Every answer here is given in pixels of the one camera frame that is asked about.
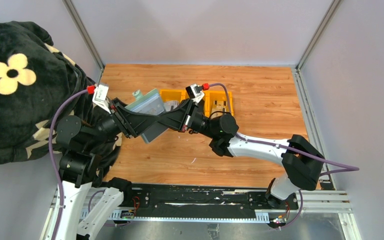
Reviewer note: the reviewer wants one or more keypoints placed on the right aluminium frame post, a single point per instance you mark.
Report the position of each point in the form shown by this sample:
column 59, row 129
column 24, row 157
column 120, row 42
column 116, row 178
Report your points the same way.
column 318, row 33

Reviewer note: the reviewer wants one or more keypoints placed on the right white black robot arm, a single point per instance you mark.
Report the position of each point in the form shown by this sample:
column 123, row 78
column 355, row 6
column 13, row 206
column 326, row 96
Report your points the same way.
column 301, row 161

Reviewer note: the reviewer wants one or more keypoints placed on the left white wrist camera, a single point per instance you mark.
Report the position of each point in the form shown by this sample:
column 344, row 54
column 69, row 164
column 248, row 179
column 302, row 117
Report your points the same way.
column 100, row 97

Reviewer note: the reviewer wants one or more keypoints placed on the green card holder wallet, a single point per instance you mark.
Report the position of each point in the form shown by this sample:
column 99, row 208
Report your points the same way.
column 150, row 103

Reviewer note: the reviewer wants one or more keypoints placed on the black floral blanket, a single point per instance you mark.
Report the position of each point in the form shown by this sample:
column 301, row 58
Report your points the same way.
column 35, row 79

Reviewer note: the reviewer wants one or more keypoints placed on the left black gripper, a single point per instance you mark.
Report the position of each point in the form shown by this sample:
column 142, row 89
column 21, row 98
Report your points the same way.
column 123, row 119

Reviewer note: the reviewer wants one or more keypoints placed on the beige cards in right bin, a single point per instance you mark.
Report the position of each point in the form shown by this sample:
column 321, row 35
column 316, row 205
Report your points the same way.
column 218, row 107

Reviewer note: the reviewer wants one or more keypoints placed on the right yellow bin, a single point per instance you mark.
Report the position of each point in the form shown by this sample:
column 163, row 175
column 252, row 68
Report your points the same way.
column 221, row 95

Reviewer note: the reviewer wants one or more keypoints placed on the middle yellow bin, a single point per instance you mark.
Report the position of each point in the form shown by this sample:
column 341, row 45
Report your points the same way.
column 206, row 102

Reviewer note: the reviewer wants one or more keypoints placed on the aluminium frame post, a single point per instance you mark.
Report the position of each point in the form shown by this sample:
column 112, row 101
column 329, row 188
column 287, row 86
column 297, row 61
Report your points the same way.
column 318, row 33
column 77, row 20

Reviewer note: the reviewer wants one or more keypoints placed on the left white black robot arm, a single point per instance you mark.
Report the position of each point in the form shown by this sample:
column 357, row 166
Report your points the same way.
column 84, row 202

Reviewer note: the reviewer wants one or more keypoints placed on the left aluminium frame post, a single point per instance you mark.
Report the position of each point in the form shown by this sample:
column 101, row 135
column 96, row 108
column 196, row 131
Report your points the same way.
column 77, row 20

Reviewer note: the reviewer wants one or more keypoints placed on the silver cards in left bin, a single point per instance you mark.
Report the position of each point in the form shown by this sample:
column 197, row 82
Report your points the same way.
column 170, row 105

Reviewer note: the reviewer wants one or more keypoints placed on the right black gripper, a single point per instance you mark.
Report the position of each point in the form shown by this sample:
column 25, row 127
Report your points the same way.
column 189, row 115

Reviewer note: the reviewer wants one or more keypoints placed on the yellow bin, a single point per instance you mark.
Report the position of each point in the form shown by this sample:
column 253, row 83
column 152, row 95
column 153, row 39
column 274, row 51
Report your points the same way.
column 221, row 95
column 206, row 102
column 170, row 95

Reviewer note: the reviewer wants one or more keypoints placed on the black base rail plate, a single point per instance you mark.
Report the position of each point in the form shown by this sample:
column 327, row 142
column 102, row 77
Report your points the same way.
column 194, row 202

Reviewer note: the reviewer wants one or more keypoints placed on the left yellow bin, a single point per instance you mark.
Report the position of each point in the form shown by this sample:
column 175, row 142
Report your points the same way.
column 170, row 95

